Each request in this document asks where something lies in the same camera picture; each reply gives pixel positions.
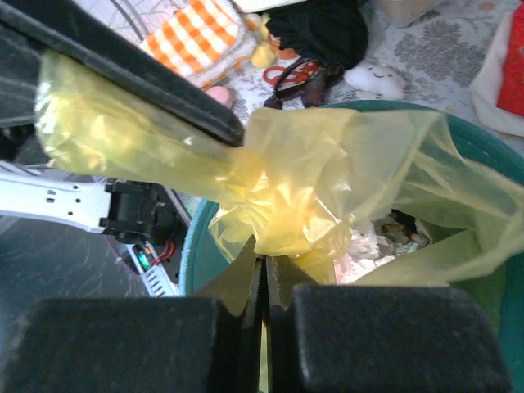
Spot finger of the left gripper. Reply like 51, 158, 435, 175
1, 1, 244, 147

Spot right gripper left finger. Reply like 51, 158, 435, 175
1, 240, 262, 392

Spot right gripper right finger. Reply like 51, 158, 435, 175
264, 257, 512, 392

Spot yellow trash bag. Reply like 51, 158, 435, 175
34, 51, 524, 316

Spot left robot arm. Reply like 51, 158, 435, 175
1, 1, 244, 242

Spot crumpled paper trash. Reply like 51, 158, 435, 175
334, 210, 433, 285

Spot teal trash bin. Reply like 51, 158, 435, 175
176, 108, 523, 392

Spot rainbow striped bag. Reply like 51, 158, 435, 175
470, 5, 523, 137

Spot orange checkered towel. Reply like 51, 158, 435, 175
139, 1, 260, 90

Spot pink soft pad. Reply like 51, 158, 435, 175
206, 86, 233, 109

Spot red scissors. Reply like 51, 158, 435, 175
262, 61, 319, 88

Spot white cloud plush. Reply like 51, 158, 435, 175
344, 62, 406, 101

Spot black cloth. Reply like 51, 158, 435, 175
267, 0, 369, 70

